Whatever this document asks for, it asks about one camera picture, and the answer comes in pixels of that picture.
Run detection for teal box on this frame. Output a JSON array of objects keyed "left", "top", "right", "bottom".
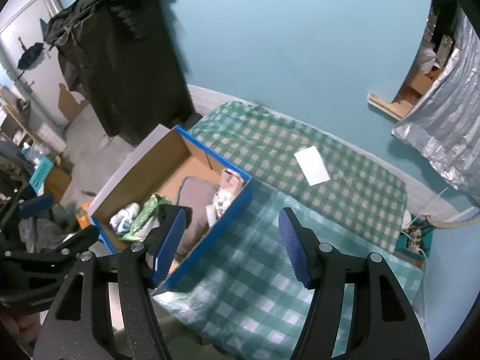
[{"left": 29, "top": 159, "right": 55, "bottom": 193}]

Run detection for grey cloth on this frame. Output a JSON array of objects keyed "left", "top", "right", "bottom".
[{"left": 18, "top": 215, "right": 69, "bottom": 253}]

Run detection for white paper sheet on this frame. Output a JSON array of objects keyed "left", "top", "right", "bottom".
[{"left": 293, "top": 146, "right": 332, "bottom": 187}]

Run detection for white foam roll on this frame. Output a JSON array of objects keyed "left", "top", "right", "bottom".
[{"left": 205, "top": 204, "right": 222, "bottom": 228}]

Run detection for white door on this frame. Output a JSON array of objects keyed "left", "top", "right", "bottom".
[{"left": 0, "top": 0, "right": 91, "bottom": 130}]

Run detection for green checked plastic tablecloth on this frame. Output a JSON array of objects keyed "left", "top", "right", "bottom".
[{"left": 151, "top": 179, "right": 425, "bottom": 360}]

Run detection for black clothes on rack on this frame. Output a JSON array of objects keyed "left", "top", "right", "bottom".
[{"left": 56, "top": 0, "right": 196, "bottom": 148}]

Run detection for black jacket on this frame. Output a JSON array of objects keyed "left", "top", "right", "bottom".
[{"left": 43, "top": 0, "right": 168, "bottom": 47}]

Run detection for dark folded umbrella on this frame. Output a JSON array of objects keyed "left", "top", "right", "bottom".
[{"left": 16, "top": 42, "right": 45, "bottom": 72}]

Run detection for wooden board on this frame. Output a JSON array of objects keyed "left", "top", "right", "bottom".
[{"left": 366, "top": 91, "right": 404, "bottom": 122}]

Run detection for brown cardboard box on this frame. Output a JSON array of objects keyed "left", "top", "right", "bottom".
[{"left": 406, "top": 65, "right": 444, "bottom": 97}]

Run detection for silver tarp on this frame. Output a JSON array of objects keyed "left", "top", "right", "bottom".
[{"left": 391, "top": 18, "right": 480, "bottom": 209}]

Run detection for blue cardboard box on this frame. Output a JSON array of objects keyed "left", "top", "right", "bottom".
[{"left": 89, "top": 124, "right": 253, "bottom": 296}]

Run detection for grey-brown folded cloth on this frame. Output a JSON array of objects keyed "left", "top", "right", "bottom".
[{"left": 174, "top": 175, "right": 223, "bottom": 262}]

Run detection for white power strip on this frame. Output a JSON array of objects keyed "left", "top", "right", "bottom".
[{"left": 406, "top": 220, "right": 427, "bottom": 253}]

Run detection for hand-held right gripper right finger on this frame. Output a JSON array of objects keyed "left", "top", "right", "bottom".
[{"left": 278, "top": 207, "right": 431, "bottom": 360}]

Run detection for orange object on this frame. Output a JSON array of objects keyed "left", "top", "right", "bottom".
[{"left": 74, "top": 202, "right": 93, "bottom": 230}]

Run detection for person's left hand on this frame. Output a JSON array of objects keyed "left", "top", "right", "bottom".
[{"left": 0, "top": 305, "right": 43, "bottom": 347}]

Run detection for striped woven strap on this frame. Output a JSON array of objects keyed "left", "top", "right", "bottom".
[{"left": 430, "top": 207, "right": 480, "bottom": 230}]

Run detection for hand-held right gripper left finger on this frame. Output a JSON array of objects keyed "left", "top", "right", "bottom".
[{"left": 33, "top": 207, "right": 187, "bottom": 360}]

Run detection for light green plastic bag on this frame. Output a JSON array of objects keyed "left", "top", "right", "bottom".
[{"left": 119, "top": 227, "right": 151, "bottom": 242}]

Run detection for green beige checked blanket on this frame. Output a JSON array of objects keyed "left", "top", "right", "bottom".
[{"left": 186, "top": 100, "right": 409, "bottom": 254}]

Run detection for white blue plastic bag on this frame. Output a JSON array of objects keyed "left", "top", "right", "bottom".
[{"left": 109, "top": 202, "right": 141, "bottom": 234}]

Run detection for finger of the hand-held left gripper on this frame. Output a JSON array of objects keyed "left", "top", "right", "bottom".
[
  {"left": 0, "top": 194, "right": 55, "bottom": 221},
  {"left": 0, "top": 224, "right": 100, "bottom": 271}
]

